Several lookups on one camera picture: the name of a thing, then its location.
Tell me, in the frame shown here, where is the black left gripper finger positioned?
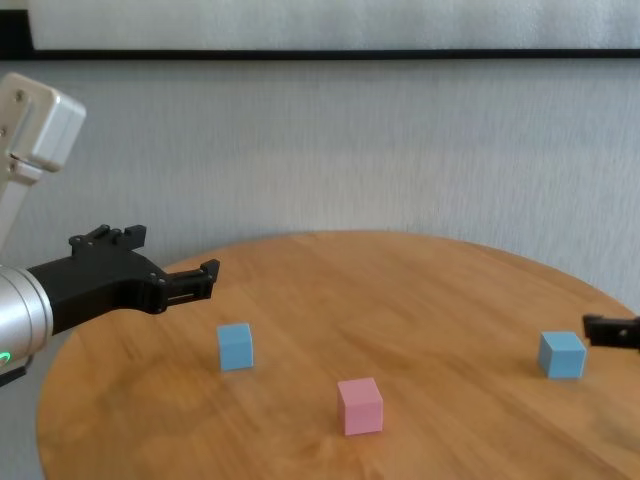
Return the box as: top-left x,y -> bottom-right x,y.
149,258 -> 221,315
68,224 -> 149,251

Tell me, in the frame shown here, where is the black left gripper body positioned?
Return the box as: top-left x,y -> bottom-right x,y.
27,245 -> 169,336

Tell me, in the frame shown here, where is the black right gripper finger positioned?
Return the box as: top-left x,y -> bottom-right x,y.
582,313 -> 640,351

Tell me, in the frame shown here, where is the blue cube block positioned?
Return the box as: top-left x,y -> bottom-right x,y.
537,329 -> 587,380
216,322 -> 255,372

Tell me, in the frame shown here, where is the pink cube block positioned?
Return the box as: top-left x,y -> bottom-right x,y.
336,377 -> 385,437

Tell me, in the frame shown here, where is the white foam wall panel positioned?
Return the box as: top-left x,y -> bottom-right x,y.
30,0 -> 640,51

